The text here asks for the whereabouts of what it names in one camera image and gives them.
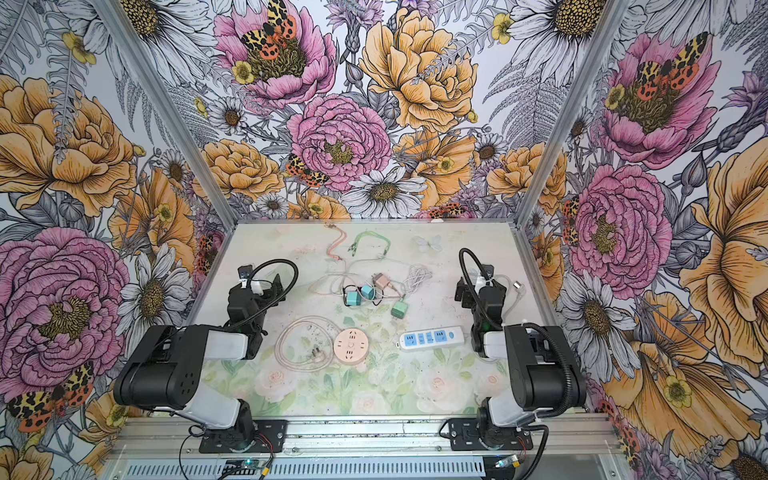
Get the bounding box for teal charger with black cable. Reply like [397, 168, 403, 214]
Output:
[343, 288, 363, 307]

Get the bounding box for teal charger with white cable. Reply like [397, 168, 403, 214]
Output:
[360, 285, 377, 301]

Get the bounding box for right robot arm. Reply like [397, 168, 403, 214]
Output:
[448, 279, 586, 452]

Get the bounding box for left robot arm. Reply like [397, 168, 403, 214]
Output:
[113, 275, 284, 451]

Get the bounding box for green charger plug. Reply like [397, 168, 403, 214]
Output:
[390, 300, 409, 319]

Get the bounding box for pink charger plug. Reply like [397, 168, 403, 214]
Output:
[372, 273, 391, 290]

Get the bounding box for white blue power strip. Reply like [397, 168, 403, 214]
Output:
[397, 326, 465, 352]

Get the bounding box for round pink power socket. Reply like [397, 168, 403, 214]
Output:
[333, 328, 370, 366]

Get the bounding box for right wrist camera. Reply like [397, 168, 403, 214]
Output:
[475, 264, 495, 284]

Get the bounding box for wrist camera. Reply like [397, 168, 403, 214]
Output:
[237, 264, 254, 283]
[475, 264, 495, 284]

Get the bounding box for white power strip cord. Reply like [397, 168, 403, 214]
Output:
[491, 272, 528, 307]

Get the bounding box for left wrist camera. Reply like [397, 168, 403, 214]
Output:
[237, 264, 254, 283]

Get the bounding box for white tangled usb cable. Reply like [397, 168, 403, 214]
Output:
[401, 263, 434, 295]

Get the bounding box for pink socket power cord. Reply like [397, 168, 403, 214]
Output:
[274, 315, 343, 373]

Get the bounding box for green multi-head usb cable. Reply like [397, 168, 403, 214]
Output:
[349, 230, 392, 260]

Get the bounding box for pink multi-head usb cable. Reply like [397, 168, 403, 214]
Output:
[323, 224, 349, 262]

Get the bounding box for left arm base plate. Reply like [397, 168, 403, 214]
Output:
[199, 419, 289, 454]

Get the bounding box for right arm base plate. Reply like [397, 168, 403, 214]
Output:
[439, 417, 533, 452]

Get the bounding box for aluminium front rail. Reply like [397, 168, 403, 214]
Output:
[107, 413, 620, 461]

